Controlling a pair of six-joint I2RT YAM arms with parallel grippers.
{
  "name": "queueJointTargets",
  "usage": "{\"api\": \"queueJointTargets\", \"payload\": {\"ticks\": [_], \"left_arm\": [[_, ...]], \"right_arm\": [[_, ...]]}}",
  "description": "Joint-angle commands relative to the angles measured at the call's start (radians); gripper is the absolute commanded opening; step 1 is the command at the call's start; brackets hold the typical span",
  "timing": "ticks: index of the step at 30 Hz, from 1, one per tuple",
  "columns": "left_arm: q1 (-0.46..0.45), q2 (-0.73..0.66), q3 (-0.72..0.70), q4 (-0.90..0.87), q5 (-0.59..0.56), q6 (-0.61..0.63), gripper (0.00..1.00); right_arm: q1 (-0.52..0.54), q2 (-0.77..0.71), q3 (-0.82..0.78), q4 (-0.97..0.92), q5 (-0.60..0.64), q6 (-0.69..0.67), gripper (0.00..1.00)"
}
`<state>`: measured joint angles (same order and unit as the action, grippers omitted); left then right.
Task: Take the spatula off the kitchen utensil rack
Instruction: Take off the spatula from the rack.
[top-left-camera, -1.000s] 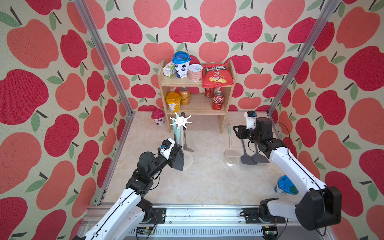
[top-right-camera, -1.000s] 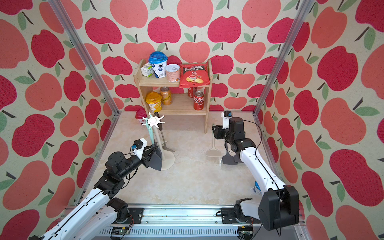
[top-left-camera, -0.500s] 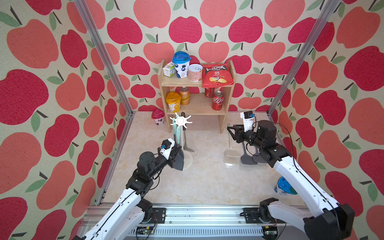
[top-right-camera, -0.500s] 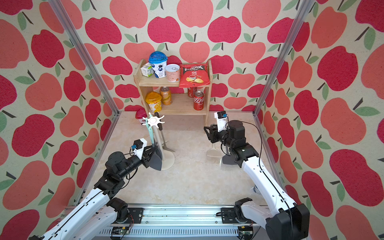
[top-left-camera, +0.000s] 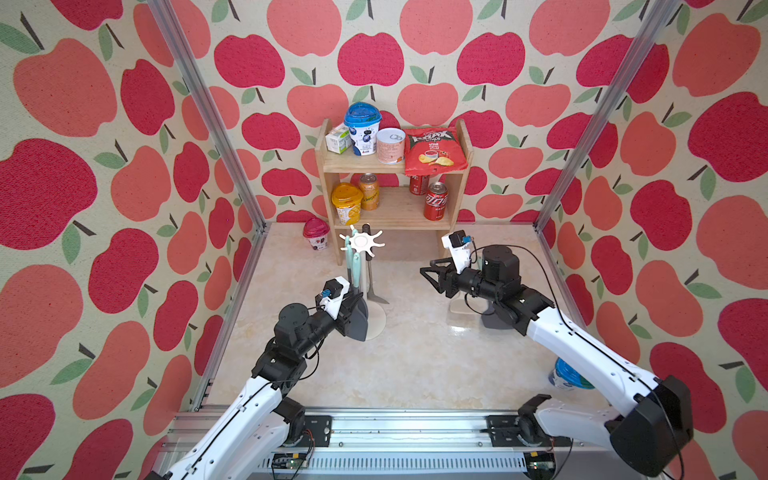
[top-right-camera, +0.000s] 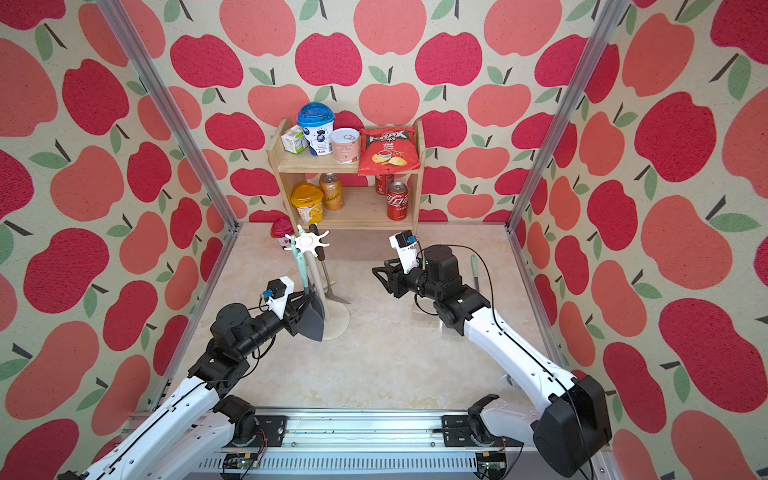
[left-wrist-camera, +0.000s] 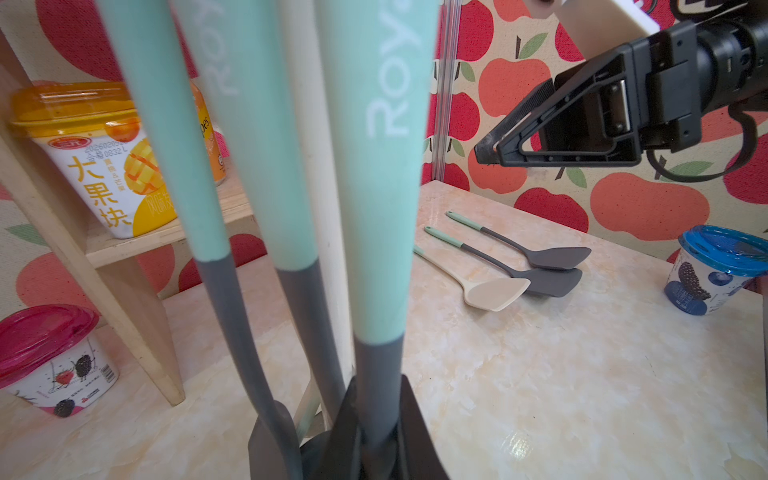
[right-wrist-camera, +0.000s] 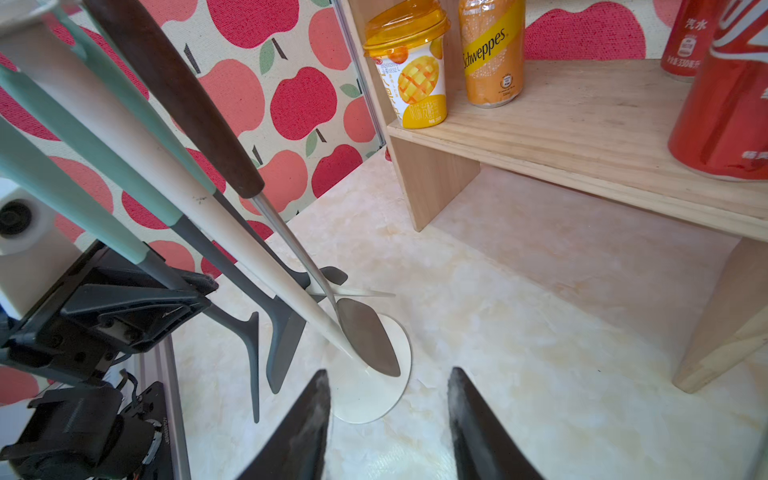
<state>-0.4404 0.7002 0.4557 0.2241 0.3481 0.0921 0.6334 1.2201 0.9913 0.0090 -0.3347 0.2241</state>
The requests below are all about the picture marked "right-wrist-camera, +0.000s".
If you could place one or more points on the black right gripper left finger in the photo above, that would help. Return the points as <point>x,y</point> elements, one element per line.
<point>296,450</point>

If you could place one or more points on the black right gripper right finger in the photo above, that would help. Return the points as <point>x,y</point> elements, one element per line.
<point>482,447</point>

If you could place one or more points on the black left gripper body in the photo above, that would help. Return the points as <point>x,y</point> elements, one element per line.
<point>102,307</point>

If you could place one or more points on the steel spoon dark wooden handle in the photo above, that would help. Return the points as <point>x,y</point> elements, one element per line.
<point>353,327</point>

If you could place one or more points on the cream scraper green handle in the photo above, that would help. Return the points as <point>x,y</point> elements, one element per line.
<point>287,325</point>

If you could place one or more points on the grey spatula green handle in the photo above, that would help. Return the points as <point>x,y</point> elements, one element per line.
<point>26,165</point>

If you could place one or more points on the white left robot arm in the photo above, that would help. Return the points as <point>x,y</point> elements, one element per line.
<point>97,431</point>

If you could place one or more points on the white utensil rack stand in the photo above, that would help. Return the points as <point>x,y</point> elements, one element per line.
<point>359,394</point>

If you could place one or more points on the wooden two-tier shelf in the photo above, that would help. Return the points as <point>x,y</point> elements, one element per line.
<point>599,127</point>

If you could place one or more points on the red cola can front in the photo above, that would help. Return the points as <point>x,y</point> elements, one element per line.
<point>721,130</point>

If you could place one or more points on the red cola can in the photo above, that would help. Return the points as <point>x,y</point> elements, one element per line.
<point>690,38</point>
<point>721,130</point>

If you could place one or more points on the yellow mango cup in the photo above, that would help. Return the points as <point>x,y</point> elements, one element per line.
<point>406,43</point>

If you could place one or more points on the orange soda can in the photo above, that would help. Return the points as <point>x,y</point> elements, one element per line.
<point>492,36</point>

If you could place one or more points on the red cola can back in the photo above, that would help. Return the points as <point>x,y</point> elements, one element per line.
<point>690,38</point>

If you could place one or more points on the aluminium frame post left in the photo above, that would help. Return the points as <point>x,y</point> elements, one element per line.
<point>350,34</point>

